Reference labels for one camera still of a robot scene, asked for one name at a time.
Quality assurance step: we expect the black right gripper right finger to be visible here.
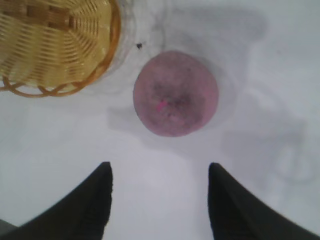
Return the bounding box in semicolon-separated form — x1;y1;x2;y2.
208;162;320;240

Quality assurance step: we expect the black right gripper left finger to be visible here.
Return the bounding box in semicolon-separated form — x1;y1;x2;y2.
0;161;113;240

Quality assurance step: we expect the pink peach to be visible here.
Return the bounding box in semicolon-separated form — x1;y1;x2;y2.
132;49;220;138

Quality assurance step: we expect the yellow woven plastic basket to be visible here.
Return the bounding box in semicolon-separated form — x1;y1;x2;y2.
0;0;123;98

